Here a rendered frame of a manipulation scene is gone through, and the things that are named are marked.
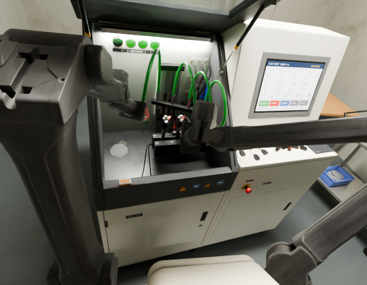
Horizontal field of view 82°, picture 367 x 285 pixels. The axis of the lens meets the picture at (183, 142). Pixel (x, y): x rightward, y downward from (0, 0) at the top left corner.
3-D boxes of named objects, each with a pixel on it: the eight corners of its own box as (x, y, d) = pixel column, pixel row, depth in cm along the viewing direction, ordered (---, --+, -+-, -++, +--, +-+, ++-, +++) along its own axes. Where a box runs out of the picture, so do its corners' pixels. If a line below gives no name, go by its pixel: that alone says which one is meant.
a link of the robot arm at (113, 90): (-10, 80, 22) (101, 87, 23) (-14, 19, 21) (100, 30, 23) (97, 102, 64) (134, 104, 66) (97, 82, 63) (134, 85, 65)
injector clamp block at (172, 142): (153, 165, 118) (155, 145, 109) (150, 153, 126) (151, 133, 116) (208, 159, 129) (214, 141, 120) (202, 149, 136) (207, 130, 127)
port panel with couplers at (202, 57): (182, 103, 133) (191, 53, 113) (181, 100, 135) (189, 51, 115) (201, 103, 137) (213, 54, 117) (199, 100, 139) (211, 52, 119)
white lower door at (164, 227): (111, 268, 141) (102, 212, 97) (111, 264, 142) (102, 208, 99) (200, 246, 161) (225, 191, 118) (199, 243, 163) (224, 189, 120)
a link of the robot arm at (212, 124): (221, 143, 53) (228, 149, 61) (232, 100, 54) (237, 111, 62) (179, 135, 58) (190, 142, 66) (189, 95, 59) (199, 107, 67)
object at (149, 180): (106, 210, 98) (103, 189, 88) (106, 202, 101) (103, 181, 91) (223, 191, 118) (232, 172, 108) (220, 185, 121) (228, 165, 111)
